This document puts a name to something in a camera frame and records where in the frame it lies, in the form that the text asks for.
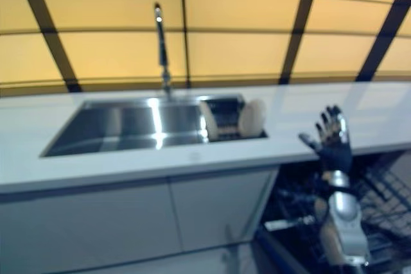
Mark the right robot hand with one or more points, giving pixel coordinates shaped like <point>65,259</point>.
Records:
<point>337,155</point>

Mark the beige ceramic plate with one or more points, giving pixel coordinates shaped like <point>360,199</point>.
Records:
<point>253,116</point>
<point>210,123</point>

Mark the open black dishwasher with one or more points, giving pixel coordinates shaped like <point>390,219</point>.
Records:
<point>289,242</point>

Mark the black dish drying rack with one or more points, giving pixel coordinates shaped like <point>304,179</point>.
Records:
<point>228,116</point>

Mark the white cabinet door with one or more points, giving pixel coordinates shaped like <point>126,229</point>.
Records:
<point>83,222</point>
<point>221,203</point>

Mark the chrome gooseneck kitchen faucet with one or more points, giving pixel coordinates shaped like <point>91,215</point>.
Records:
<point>161,49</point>

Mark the stainless steel sink basin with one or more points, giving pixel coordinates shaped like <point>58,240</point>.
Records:
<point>128,126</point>

